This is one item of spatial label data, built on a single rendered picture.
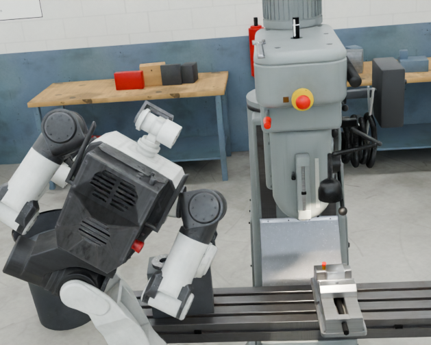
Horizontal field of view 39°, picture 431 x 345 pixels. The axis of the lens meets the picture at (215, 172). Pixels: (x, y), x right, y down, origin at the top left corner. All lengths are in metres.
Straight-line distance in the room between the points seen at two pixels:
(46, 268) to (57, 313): 2.19
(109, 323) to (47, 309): 2.14
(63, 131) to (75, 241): 0.28
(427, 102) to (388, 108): 4.31
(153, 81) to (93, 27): 0.93
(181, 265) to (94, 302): 0.29
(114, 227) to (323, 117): 0.71
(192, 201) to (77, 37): 4.98
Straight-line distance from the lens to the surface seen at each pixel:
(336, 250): 2.53
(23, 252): 1.77
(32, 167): 1.68
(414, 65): 5.73
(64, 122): 1.62
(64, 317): 3.95
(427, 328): 2.26
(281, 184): 1.96
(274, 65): 1.71
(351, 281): 2.19
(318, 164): 1.94
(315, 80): 1.72
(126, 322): 1.82
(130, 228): 1.52
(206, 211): 1.57
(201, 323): 2.21
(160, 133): 1.62
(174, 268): 1.63
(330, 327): 2.10
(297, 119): 1.85
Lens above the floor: 2.22
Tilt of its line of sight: 22 degrees down
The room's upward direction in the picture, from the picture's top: 5 degrees counter-clockwise
